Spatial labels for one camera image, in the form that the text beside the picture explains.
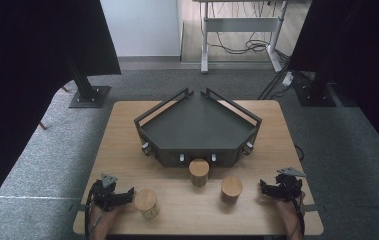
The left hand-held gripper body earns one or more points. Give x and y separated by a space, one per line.
105 196

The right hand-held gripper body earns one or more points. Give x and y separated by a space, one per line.
288 188

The glass jar with pale beans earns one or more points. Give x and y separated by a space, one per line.
146 201

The short jar with wooden lid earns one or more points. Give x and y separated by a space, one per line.
231 186

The glass jar with dark contents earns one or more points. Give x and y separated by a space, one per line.
199 168

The dark corner shelf rack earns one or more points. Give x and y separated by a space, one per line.
198 126

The person's left hand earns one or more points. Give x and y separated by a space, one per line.
105 218

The brown wooden leg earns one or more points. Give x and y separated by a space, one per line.
42 125
64 89

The black metal stand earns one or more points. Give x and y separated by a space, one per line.
88 95
315 95

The white power plug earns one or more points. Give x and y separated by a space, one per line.
287 79

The black curtain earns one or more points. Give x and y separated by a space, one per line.
360 50
20 83

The grey metal bracket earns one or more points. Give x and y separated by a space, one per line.
317 208
77 208

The white desk frame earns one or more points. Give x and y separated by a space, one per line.
240 25

